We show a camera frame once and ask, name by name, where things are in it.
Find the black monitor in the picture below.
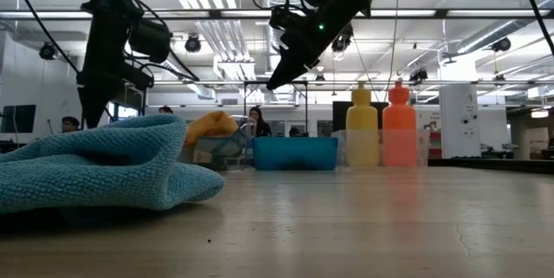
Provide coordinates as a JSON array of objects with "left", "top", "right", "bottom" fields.
[{"left": 0, "top": 104, "right": 37, "bottom": 134}]

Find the black ceiling spotlight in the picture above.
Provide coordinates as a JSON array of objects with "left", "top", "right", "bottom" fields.
[
  {"left": 331, "top": 22, "right": 355, "bottom": 54},
  {"left": 409, "top": 68, "right": 429, "bottom": 85},
  {"left": 38, "top": 42, "right": 57, "bottom": 61},
  {"left": 184, "top": 34, "right": 203, "bottom": 54},
  {"left": 492, "top": 36, "right": 512, "bottom": 53}
]

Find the black screen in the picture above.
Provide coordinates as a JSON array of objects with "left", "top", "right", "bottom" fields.
[{"left": 332, "top": 100, "right": 390, "bottom": 133}]

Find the yellow squeeze bottle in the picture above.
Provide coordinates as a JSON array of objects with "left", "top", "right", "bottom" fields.
[{"left": 345, "top": 81, "right": 381, "bottom": 168}]

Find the neon red-orange squeeze bottle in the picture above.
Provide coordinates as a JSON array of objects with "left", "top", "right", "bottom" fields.
[{"left": 381, "top": 80, "right": 418, "bottom": 168}]

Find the clear plastic bin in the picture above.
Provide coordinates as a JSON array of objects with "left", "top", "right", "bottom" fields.
[
  {"left": 178, "top": 114, "right": 257, "bottom": 171},
  {"left": 331, "top": 128, "right": 432, "bottom": 169}
]

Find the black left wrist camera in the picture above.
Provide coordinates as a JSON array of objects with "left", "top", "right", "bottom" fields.
[{"left": 128, "top": 17, "right": 173, "bottom": 65}]

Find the black overhead crossbar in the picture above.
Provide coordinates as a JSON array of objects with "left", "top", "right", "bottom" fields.
[{"left": 0, "top": 8, "right": 554, "bottom": 21}]

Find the black aluminium table frame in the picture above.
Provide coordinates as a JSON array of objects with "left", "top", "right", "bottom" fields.
[{"left": 427, "top": 156, "right": 554, "bottom": 175}]

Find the teal plastic bin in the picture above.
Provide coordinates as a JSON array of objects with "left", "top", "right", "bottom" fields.
[{"left": 251, "top": 135, "right": 340, "bottom": 171}]

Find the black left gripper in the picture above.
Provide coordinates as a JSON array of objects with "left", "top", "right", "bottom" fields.
[{"left": 76, "top": 7, "right": 155, "bottom": 129}]

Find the cyan microfiber towel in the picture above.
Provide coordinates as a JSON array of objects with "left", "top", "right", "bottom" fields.
[{"left": 0, "top": 113, "right": 227, "bottom": 217}]

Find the orange towel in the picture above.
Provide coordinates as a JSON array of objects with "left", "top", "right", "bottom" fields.
[{"left": 184, "top": 110, "right": 241, "bottom": 148}]

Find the silver ventilation duct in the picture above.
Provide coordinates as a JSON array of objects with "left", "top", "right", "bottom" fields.
[{"left": 441, "top": 9, "right": 554, "bottom": 56}]

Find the white column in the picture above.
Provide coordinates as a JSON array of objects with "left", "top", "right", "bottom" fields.
[{"left": 439, "top": 83, "right": 480, "bottom": 159}]

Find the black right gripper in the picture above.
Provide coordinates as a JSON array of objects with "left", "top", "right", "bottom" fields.
[{"left": 266, "top": 0, "right": 373, "bottom": 92}]

